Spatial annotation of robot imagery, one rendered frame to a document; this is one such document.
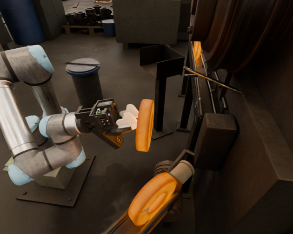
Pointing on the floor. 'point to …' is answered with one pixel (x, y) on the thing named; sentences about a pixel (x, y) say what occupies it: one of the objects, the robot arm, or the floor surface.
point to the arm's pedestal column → (58, 186)
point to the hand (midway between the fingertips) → (145, 120)
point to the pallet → (88, 20)
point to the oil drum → (22, 21)
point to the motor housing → (176, 215)
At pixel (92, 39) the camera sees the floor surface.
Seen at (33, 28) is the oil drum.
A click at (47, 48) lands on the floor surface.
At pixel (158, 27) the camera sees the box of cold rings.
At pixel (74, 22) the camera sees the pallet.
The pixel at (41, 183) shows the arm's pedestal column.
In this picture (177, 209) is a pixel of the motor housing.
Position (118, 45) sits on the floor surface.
